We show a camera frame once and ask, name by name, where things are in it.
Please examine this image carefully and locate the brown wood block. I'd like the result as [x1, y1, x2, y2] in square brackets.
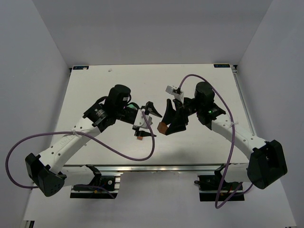
[157, 122, 168, 135]

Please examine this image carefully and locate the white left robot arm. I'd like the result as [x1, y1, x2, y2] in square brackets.
[25, 85, 161, 197]

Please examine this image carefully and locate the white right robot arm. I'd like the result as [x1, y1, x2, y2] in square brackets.
[158, 82, 287, 189]

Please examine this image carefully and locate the blue label right corner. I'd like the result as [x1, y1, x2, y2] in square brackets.
[213, 64, 230, 68]

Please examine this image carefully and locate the blue label corner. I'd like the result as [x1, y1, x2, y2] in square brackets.
[72, 66, 89, 70]
[213, 64, 230, 68]

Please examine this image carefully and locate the blue label left corner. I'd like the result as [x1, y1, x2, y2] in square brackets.
[72, 66, 89, 70]

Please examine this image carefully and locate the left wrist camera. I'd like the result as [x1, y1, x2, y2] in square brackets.
[133, 109, 152, 129]

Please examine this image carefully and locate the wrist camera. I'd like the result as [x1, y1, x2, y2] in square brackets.
[133, 109, 152, 129]
[165, 85, 184, 103]

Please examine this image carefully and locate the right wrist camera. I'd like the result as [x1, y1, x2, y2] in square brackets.
[165, 85, 184, 103]

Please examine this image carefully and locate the aluminium table edge rail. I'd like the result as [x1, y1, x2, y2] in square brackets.
[61, 163, 250, 173]

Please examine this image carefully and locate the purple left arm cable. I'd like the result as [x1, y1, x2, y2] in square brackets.
[6, 111, 155, 199]

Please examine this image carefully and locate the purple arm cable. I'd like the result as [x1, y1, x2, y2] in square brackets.
[6, 111, 155, 199]
[178, 75, 254, 209]

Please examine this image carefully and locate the right side aluminium rail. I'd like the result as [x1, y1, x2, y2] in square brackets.
[231, 65, 257, 136]

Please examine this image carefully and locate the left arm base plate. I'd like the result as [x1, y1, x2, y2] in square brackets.
[70, 172, 122, 200]

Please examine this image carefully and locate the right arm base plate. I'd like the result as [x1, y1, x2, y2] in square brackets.
[194, 175, 239, 202]

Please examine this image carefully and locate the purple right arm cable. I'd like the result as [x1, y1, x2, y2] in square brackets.
[178, 75, 254, 209]

